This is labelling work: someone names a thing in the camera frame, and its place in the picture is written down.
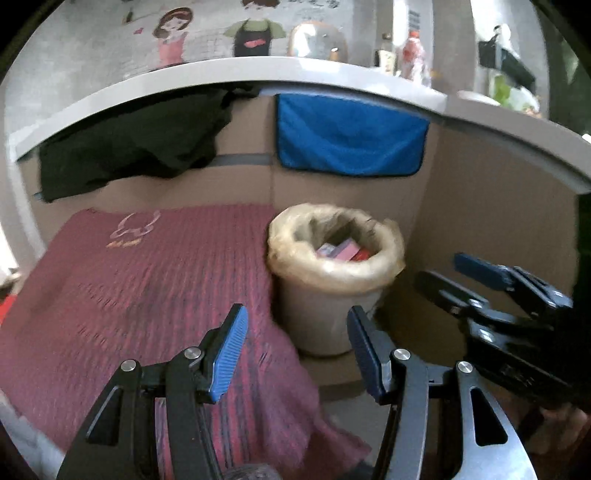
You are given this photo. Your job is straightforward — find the red plaid cloth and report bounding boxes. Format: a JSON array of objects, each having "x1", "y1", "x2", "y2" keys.
[{"x1": 0, "y1": 203, "x2": 370, "y2": 480}]

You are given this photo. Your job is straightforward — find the black knife holder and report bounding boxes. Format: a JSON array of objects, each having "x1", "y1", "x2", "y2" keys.
[{"x1": 478, "y1": 25, "x2": 504, "y2": 70}]

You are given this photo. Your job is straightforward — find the glass pot lid wooden rim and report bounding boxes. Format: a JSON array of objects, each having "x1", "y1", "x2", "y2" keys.
[{"x1": 287, "y1": 21, "x2": 349, "y2": 61}]

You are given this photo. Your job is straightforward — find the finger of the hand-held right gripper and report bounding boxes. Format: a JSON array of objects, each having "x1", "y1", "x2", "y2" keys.
[
  {"x1": 414, "y1": 271, "x2": 554, "y2": 343},
  {"x1": 455, "y1": 252, "x2": 573, "y2": 308}
]

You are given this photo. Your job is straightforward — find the black cloth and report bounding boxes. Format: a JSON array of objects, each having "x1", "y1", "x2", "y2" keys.
[{"x1": 38, "y1": 88, "x2": 259, "y2": 204}]

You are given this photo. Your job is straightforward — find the person's right hand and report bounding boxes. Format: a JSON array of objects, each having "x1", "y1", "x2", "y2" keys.
[{"x1": 525, "y1": 405, "x2": 591, "y2": 459}]

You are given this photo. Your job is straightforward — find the blue towel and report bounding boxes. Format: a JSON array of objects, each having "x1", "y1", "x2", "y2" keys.
[{"x1": 276, "y1": 93, "x2": 431, "y2": 177}]

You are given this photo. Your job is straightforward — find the white plastic bag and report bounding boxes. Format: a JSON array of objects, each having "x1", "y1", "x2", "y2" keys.
[{"x1": 508, "y1": 88, "x2": 541, "y2": 114}]

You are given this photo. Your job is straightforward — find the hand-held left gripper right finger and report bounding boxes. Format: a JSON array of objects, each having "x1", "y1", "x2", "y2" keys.
[{"x1": 346, "y1": 305, "x2": 539, "y2": 480}]

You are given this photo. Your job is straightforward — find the white trash bin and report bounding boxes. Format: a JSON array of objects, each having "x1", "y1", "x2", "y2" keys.
[{"x1": 277, "y1": 277, "x2": 389, "y2": 357}]

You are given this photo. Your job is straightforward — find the black wall rack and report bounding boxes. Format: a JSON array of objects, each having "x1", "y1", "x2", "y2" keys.
[{"x1": 501, "y1": 46, "x2": 536, "y2": 88}]

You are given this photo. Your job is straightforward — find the dark window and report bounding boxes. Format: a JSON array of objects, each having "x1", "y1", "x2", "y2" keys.
[{"x1": 540, "y1": 0, "x2": 591, "y2": 136}]

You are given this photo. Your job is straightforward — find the white bin with yellow bag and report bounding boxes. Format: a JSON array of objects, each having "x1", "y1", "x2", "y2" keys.
[{"x1": 268, "y1": 203, "x2": 407, "y2": 296}]

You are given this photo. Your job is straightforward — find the red label plastic bottle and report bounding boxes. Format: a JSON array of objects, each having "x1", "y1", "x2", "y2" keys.
[{"x1": 399, "y1": 30, "x2": 432, "y2": 86}]

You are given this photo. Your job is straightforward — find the green vegetable bag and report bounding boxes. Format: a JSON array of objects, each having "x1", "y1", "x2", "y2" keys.
[{"x1": 492, "y1": 74, "x2": 513, "y2": 102}]

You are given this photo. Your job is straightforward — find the dark sauce bottle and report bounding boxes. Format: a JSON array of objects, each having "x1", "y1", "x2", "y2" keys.
[{"x1": 374, "y1": 32, "x2": 398, "y2": 73}]

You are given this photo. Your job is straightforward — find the white bowl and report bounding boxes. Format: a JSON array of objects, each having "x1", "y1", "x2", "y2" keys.
[{"x1": 457, "y1": 90, "x2": 502, "y2": 107}]

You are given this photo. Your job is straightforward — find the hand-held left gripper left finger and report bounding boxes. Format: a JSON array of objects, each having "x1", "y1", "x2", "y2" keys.
[{"x1": 55, "y1": 303, "x2": 250, "y2": 480}]

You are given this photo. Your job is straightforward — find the cartoon wall poster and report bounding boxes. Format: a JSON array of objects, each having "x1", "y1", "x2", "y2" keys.
[{"x1": 120, "y1": 0, "x2": 342, "y2": 71}]

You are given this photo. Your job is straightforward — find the grey kitchen countertop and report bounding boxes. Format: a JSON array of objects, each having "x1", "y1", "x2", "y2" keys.
[{"x1": 7, "y1": 56, "x2": 591, "y2": 195}]

